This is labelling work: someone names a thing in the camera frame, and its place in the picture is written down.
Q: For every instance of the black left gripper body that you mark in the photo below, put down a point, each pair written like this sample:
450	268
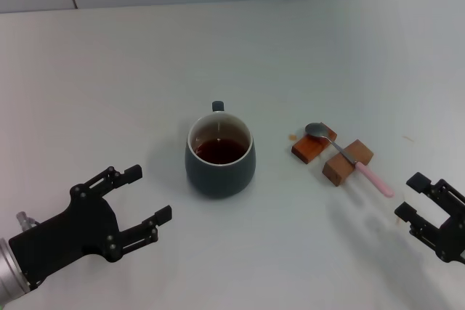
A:
80	230

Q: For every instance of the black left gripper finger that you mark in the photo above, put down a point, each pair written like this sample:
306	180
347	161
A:
163	214
132	174

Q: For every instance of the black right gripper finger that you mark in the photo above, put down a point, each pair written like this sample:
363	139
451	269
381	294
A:
405	212
419	182

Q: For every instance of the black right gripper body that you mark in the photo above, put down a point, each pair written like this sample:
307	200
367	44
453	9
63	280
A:
454	241

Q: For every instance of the dark grey ceramic cup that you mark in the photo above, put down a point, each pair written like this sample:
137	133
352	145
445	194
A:
218	179

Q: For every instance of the left gripper silver connector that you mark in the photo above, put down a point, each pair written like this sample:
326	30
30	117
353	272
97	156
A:
23	219

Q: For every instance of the light arched wooden block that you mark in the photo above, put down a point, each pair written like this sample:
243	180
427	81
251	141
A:
338	174

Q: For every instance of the reddish brown wooden block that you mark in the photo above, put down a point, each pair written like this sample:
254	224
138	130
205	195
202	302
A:
307	150

